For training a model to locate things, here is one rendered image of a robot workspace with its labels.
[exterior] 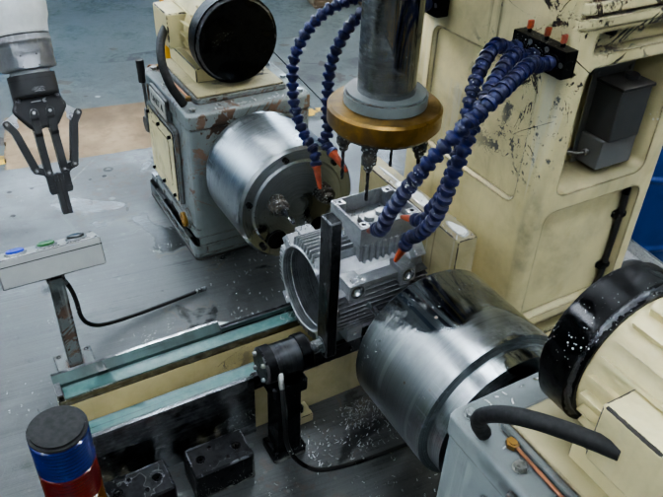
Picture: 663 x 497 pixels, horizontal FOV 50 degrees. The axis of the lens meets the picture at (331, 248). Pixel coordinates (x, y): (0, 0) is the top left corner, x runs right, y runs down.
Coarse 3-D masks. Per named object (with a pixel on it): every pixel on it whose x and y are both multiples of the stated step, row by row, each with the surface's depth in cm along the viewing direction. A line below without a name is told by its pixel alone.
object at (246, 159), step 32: (256, 128) 140; (288, 128) 140; (224, 160) 140; (256, 160) 133; (288, 160) 132; (320, 160) 137; (224, 192) 139; (256, 192) 134; (288, 192) 137; (320, 192) 138; (256, 224) 137; (288, 224) 141; (320, 224) 145
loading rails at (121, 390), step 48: (192, 336) 125; (240, 336) 127; (96, 384) 117; (144, 384) 120; (192, 384) 117; (240, 384) 116; (336, 384) 130; (96, 432) 108; (144, 432) 111; (192, 432) 116
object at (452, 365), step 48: (432, 288) 101; (480, 288) 102; (384, 336) 100; (432, 336) 95; (480, 336) 93; (528, 336) 94; (384, 384) 99; (432, 384) 92; (480, 384) 90; (432, 432) 93
